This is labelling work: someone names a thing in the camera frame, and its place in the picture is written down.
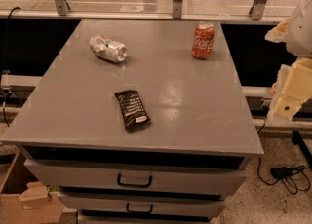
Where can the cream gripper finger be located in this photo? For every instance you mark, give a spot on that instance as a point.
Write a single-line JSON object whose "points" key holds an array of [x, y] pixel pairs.
{"points": [[278, 34], [285, 108]]}

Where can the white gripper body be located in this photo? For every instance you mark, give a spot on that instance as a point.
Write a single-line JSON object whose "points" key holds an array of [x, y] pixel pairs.
{"points": [[301, 32]]}

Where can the crushed silver 7up can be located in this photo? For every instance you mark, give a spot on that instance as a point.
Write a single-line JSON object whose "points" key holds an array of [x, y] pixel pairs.
{"points": [[108, 49]]}

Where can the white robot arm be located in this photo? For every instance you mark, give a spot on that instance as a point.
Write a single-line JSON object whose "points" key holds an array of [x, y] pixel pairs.
{"points": [[299, 37]]}

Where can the orange Coca-Cola can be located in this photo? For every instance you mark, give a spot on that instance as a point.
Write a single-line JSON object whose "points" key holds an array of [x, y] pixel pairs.
{"points": [[203, 40]]}

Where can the black snack bar wrapper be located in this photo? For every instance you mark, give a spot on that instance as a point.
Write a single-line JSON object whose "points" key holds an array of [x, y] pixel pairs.
{"points": [[132, 109]]}

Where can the grey drawer cabinet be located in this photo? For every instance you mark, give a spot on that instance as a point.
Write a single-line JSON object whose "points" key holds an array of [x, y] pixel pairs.
{"points": [[199, 117]]}

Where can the cardboard box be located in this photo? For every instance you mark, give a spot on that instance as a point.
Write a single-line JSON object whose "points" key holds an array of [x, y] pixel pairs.
{"points": [[25, 200]]}

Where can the black power adapter with cable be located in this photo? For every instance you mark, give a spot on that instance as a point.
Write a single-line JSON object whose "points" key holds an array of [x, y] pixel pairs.
{"points": [[285, 175]]}

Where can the drawer with black handle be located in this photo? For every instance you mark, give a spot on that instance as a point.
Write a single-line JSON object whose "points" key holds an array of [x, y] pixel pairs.
{"points": [[140, 205], [200, 181]]}

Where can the top drawer with black handle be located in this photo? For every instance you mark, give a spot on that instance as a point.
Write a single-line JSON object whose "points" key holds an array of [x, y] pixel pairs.
{"points": [[200, 181]]}

